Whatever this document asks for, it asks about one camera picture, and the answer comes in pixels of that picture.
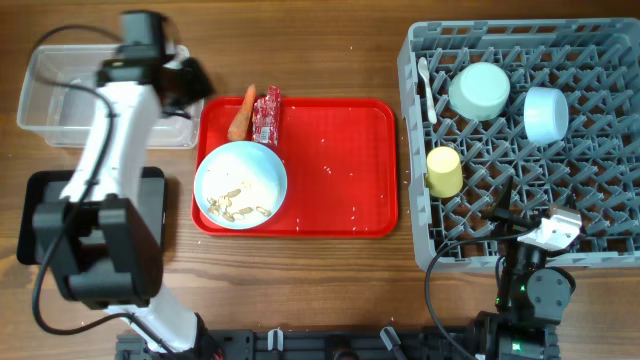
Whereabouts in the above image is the yellow plastic cup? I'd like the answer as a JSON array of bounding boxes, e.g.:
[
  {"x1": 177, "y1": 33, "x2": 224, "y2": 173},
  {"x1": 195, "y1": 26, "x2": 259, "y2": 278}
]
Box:
[{"x1": 426, "y1": 146, "x2": 463, "y2": 198}]

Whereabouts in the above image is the orange carrot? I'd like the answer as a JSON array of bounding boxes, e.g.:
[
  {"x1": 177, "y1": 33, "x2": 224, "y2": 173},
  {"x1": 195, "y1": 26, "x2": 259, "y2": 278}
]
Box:
[{"x1": 227, "y1": 84, "x2": 257, "y2": 141}]

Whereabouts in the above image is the red snack wrapper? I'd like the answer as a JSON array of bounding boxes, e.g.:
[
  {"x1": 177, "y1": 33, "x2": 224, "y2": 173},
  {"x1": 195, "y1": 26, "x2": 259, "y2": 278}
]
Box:
[{"x1": 252, "y1": 86, "x2": 282, "y2": 146}]

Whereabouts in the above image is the light blue bowl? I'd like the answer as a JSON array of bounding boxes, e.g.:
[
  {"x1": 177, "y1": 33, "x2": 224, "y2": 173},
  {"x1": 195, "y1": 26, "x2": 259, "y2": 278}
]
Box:
[{"x1": 523, "y1": 87, "x2": 569, "y2": 146}]

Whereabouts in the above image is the light blue plate with scraps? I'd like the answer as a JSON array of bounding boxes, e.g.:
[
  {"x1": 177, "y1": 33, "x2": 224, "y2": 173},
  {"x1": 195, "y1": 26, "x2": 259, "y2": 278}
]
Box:
[{"x1": 193, "y1": 141, "x2": 288, "y2": 231}]

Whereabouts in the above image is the green bowl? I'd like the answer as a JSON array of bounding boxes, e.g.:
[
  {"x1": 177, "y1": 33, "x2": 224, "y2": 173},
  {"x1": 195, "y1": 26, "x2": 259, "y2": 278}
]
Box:
[{"x1": 448, "y1": 62, "x2": 511, "y2": 121}]

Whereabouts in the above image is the white plastic spoon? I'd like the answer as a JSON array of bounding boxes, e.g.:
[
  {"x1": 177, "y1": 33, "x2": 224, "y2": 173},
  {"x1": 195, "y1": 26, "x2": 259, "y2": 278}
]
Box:
[{"x1": 417, "y1": 57, "x2": 437, "y2": 125}]

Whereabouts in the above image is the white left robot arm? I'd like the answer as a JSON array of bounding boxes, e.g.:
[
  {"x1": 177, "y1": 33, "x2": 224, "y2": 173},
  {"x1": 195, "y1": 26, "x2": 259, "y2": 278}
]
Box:
[{"x1": 31, "y1": 56, "x2": 219, "y2": 359}]

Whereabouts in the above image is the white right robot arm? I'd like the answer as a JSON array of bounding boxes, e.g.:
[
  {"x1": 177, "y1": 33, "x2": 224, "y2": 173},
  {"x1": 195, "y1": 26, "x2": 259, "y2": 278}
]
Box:
[{"x1": 463, "y1": 178, "x2": 582, "y2": 359}]

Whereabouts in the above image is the grey dishwasher rack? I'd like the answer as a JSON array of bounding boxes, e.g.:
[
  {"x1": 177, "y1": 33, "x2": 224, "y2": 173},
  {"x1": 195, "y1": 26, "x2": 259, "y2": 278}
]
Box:
[{"x1": 397, "y1": 18, "x2": 639, "y2": 272}]

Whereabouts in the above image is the clear plastic bin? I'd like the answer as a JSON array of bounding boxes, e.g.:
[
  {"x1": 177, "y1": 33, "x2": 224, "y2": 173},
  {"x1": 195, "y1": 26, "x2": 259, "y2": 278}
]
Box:
[{"x1": 17, "y1": 44, "x2": 204, "y2": 149}]

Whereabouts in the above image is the red plastic tray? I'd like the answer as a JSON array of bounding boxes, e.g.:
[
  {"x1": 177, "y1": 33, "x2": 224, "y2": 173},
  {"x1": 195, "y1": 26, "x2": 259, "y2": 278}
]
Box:
[{"x1": 190, "y1": 95, "x2": 400, "y2": 239}]

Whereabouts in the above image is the black plastic bin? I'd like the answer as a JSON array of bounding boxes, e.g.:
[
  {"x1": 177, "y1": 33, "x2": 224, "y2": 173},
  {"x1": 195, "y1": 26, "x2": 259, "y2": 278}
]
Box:
[{"x1": 16, "y1": 167, "x2": 168, "y2": 266}]

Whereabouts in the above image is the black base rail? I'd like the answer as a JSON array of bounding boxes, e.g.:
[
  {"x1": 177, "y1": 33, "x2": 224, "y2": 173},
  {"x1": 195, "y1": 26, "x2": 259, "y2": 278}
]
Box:
[{"x1": 115, "y1": 324, "x2": 501, "y2": 360}]

